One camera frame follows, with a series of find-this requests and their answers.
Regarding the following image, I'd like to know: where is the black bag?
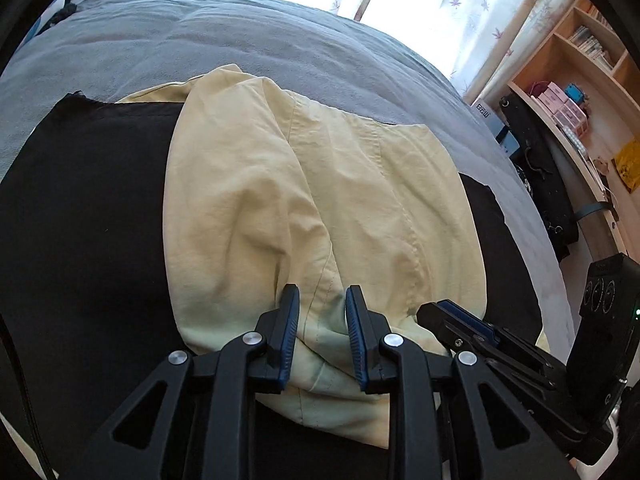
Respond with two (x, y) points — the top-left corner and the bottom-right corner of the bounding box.
(500, 92), (581, 261)

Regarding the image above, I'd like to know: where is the dark clothes pile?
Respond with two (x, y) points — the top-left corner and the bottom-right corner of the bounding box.
(49, 0), (82, 27)

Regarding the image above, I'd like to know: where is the pale yellow garment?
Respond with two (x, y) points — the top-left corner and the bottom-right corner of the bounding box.
(117, 63), (488, 448)

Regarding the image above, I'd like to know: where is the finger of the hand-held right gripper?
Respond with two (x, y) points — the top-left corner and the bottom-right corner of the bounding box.
(440, 300), (566, 386)
(417, 302), (566, 411)

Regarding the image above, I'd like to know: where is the white and blue cardboard box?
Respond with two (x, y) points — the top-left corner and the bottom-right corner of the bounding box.
(470, 97), (523, 157)

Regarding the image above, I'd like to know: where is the grey bed blanket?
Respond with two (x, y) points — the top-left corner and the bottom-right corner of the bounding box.
(0, 0), (576, 361)

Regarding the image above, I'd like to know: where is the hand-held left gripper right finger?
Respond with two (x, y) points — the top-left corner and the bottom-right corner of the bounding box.
(345, 285), (578, 480)

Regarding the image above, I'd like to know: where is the white leaf-print curtain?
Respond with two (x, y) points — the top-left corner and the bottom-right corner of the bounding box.
(215, 0), (566, 96)

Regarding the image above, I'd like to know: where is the blue strap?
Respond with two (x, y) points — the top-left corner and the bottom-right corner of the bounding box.
(574, 200), (619, 222)

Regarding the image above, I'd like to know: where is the black cloth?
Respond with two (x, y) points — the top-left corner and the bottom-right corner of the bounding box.
(0, 91), (543, 480)

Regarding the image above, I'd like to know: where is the yellow printed bag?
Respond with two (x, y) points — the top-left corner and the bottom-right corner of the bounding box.
(612, 140), (640, 194)

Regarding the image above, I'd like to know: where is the pink printed box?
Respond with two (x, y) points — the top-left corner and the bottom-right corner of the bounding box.
(552, 100), (591, 137)
(540, 82), (567, 111)

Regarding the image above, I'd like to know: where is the wooden bookshelf desk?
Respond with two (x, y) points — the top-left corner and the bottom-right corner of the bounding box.
(507, 0), (640, 261)

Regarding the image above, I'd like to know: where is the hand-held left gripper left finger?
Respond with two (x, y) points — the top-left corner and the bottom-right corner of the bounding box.
(62, 284), (301, 480)

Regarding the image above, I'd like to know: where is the row of books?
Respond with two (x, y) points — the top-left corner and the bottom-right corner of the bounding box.
(567, 24), (617, 72)

